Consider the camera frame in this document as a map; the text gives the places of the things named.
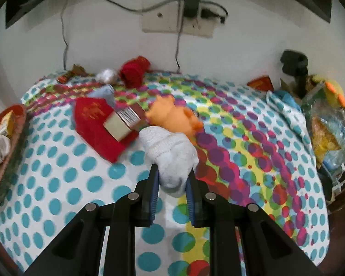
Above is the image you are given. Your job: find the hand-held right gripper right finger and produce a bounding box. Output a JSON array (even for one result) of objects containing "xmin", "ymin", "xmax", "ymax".
[{"xmin": 185, "ymin": 170, "xmax": 325, "ymax": 276}]

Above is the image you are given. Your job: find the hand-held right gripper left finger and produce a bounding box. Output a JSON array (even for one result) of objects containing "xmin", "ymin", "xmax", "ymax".
[{"xmin": 21, "ymin": 164, "xmax": 161, "ymax": 276}]

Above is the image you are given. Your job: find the woven basket with red inside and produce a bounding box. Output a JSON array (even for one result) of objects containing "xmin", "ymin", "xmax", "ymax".
[{"xmin": 0, "ymin": 103, "xmax": 31, "ymax": 215}]

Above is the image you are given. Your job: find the yellow medicine box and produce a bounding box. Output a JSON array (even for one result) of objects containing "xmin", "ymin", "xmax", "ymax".
[{"xmin": 0, "ymin": 112, "xmax": 16, "ymax": 138}]

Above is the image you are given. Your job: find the cream and red small box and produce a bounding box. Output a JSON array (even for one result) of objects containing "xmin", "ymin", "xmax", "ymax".
[{"xmin": 103, "ymin": 105, "xmax": 147, "ymax": 142}]

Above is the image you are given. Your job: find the orange toy pig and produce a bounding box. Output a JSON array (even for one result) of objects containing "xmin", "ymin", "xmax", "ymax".
[{"xmin": 145, "ymin": 95, "xmax": 203, "ymax": 138}]

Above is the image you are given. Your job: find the polka dot tablecloth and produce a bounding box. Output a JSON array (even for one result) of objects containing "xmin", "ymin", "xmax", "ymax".
[{"xmin": 0, "ymin": 70, "xmax": 331, "ymax": 276}]

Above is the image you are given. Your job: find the red envelope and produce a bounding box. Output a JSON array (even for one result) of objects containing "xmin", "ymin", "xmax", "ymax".
[{"xmin": 72, "ymin": 97, "xmax": 138, "ymax": 164}]

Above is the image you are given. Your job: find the light blue sock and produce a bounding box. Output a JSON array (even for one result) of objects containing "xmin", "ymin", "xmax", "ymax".
[{"xmin": 88, "ymin": 84, "xmax": 115, "ymax": 107}]

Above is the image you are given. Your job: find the red sock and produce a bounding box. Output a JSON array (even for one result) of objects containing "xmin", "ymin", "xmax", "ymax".
[{"xmin": 119, "ymin": 55, "xmax": 151, "ymax": 89}]

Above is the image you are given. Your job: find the white balled sock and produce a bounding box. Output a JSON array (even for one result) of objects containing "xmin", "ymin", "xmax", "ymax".
[{"xmin": 95, "ymin": 68, "xmax": 118, "ymax": 83}]

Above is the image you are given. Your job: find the red gift box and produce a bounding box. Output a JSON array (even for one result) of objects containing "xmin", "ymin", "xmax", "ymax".
[{"xmin": 247, "ymin": 75, "xmax": 275, "ymax": 92}]

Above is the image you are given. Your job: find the light blue cloth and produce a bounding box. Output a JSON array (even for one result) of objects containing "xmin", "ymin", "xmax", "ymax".
[{"xmin": 272, "ymin": 90, "xmax": 302, "ymax": 112}]

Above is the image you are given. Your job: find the gold patterned packet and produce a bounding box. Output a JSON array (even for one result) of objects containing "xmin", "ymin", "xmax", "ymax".
[{"xmin": 310, "ymin": 115, "xmax": 342, "ymax": 161}]

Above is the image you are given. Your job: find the brown candy wrapper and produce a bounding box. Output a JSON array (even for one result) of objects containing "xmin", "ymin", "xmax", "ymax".
[{"xmin": 72, "ymin": 64, "xmax": 87, "ymax": 77}]

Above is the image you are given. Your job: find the clear plastic bag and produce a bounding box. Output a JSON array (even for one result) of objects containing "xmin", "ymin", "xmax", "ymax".
[{"xmin": 300, "ymin": 76, "xmax": 345, "ymax": 170}]

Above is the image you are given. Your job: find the yellow crocheted duck toy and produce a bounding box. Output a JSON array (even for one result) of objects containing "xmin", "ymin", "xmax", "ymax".
[{"xmin": 325, "ymin": 79, "xmax": 345, "ymax": 112}]

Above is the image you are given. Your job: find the black plug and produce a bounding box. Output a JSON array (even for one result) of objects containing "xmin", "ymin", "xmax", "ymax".
[{"xmin": 201, "ymin": 6, "xmax": 228, "ymax": 24}]

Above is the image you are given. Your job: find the black power adapter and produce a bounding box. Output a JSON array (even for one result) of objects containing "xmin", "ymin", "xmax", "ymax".
[{"xmin": 184, "ymin": 0, "xmax": 202, "ymax": 18}]

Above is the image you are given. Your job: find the beige wall socket plate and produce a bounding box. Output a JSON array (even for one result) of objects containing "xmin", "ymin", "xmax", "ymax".
[{"xmin": 141, "ymin": 0, "xmax": 216, "ymax": 38}]

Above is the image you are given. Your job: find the black wall television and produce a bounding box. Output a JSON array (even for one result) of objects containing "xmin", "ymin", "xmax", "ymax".
[{"xmin": 4, "ymin": 0, "xmax": 332, "ymax": 29}]

